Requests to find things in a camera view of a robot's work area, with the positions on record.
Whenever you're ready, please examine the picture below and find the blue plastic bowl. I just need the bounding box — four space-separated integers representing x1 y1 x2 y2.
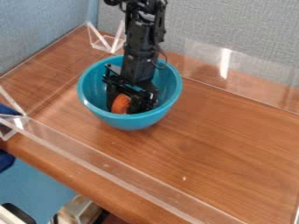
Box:
78 56 183 130

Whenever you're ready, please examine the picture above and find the orange and white toy mushroom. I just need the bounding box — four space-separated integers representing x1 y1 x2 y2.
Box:
111 94 131 114

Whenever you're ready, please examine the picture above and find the clear acrylic front barrier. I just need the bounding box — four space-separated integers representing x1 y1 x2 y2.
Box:
0 86 250 224

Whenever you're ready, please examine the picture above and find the clear acrylic corner bracket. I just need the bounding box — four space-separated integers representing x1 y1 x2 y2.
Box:
87 21 127 54

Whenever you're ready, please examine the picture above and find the grey metal table frame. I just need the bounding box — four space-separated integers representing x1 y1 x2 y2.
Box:
51 195 103 224

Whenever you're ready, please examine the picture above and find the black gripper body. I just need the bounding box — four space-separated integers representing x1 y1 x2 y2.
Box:
103 49 159 98

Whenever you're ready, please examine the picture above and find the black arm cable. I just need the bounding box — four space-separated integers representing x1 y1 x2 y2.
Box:
153 43 170 70

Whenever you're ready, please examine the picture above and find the black and white object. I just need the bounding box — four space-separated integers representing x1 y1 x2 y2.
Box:
0 203 37 224

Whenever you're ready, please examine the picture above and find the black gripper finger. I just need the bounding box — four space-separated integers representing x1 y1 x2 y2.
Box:
107 84 121 111
127 94 158 114

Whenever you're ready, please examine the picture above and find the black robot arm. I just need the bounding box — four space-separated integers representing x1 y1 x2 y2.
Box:
103 0 167 114

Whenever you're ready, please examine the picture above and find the blue cloth object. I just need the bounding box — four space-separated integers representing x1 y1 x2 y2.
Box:
0 102 22 173

